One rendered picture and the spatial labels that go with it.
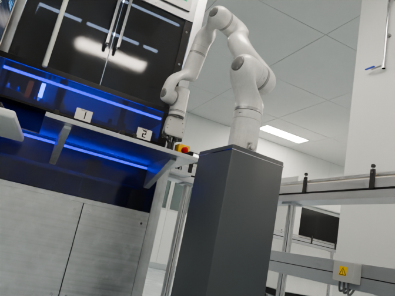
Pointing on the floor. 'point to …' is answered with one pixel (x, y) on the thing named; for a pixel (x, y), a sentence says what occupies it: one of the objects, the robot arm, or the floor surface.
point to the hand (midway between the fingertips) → (170, 147)
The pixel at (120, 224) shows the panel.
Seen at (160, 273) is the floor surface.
